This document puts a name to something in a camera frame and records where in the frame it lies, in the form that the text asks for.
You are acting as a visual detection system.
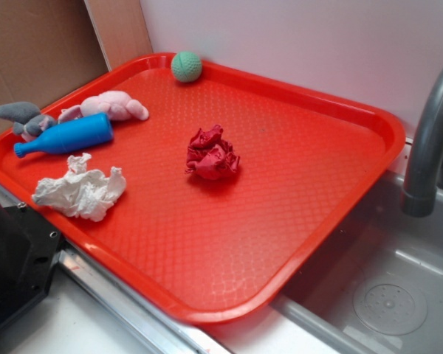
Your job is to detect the crumpled red paper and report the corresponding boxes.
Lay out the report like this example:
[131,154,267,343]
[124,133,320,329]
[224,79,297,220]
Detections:
[185,125,240,181]

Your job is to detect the crumpled white paper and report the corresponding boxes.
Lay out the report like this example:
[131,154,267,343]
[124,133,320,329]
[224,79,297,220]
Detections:
[32,153,127,222]

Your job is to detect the red plastic tray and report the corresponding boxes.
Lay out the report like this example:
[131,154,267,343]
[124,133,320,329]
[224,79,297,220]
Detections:
[0,52,407,326]

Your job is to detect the green rubber ball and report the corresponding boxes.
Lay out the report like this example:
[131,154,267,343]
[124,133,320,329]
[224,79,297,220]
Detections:
[171,51,202,83]

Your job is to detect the pink plush toy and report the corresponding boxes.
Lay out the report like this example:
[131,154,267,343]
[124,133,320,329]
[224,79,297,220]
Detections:
[58,91,150,123]

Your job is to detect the blue plastic toy bottle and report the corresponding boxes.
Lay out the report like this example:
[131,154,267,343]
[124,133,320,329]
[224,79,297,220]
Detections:
[13,113,114,158]

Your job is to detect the grey plastic toy sink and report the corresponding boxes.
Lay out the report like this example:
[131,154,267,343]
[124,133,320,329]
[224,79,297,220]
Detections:
[272,145,443,353]

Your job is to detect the grey toy faucet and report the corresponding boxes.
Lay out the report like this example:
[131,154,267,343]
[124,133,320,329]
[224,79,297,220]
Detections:
[400,69,443,218]

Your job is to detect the grey plush toy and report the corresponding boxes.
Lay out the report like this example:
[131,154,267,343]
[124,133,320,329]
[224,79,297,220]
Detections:
[0,101,57,142]

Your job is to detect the brown cardboard panel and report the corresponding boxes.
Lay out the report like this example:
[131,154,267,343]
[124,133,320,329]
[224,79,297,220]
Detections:
[0,1,153,133]

